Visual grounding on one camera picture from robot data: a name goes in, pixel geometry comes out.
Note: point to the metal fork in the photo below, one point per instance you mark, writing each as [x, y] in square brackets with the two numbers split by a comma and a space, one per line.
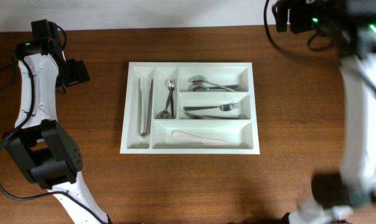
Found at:
[224, 107]
[195, 116]

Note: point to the small teaspoon bowl down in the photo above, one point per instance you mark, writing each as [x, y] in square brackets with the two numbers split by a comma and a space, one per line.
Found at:
[165, 114]

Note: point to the pink plastic knife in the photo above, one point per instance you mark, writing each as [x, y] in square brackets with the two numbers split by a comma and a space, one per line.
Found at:
[203, 140]

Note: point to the small teaspoon bowl up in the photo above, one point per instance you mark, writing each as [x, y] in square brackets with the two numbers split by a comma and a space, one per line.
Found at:
[171, 86]

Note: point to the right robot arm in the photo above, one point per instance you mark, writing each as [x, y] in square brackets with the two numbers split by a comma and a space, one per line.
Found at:
[351, 27]

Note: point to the large metal spoon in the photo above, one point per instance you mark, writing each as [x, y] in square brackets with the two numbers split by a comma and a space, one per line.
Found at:
[202, 87]
[201, 79]

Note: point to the long metal tongs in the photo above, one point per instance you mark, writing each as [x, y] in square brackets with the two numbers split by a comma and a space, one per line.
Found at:
[145, 105]

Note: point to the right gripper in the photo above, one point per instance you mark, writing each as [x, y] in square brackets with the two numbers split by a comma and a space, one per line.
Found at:
[299, 9]

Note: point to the white plastic cutlery tray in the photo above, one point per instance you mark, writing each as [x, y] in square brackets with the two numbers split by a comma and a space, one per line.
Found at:
[240, 135]

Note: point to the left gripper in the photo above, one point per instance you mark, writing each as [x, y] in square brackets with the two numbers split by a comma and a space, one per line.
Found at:
[79, 72]

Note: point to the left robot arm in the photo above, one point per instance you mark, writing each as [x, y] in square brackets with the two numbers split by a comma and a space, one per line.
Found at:
[43, 151]

